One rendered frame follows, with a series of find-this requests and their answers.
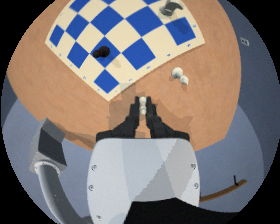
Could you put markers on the black pawn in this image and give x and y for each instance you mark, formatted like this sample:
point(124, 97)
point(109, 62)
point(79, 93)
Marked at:
point(103, 51)

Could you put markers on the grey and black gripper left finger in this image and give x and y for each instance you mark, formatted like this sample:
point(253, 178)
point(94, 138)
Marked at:
point(126, 128)

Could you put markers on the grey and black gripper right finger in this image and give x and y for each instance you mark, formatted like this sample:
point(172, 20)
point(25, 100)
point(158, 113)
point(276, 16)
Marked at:
point(159, 129)

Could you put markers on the blue and cream chessboard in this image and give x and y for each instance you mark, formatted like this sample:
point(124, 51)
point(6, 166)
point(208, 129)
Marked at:
point(139, 36)

